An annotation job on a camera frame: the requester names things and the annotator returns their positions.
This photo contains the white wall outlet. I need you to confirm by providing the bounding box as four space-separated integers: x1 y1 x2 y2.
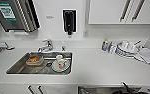
83 29 89 38

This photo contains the white wall cabinet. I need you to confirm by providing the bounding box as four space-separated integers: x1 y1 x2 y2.
87 0 150 25

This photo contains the stainless steel sink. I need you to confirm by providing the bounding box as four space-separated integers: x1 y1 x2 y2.
5 50 74 76

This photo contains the white plate in sink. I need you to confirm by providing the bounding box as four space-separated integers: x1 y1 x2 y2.
51 59 72 73

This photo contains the small wall label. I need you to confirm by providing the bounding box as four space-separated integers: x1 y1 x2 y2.
45 15 54 19

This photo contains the small clear jar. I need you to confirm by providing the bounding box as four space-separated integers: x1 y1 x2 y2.
108 42 116 54

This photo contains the steel paper towel dispenser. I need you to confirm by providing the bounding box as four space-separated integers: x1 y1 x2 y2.
0 0 41 34

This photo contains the white drawer stack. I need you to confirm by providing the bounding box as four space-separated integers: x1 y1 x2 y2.
0 83 12 94

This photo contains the bowl with orange food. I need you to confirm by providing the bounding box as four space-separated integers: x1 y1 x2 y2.
25 54 45 66

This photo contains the white sink base cabinet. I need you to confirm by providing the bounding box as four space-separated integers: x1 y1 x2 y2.
10 83 79 94

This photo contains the small countertop soap pump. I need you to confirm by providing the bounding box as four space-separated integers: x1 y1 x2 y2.
60 44 67 53

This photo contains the black soap dispenser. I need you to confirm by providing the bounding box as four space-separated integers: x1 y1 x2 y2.
61 8 78 36

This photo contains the chrome sink faucet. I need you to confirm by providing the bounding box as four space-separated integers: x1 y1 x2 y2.
37 39 54 53

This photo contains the dish soap bottle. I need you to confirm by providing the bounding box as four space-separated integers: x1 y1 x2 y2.
101 37 110 52

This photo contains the white cup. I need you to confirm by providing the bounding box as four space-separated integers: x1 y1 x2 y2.
55 54 65 66

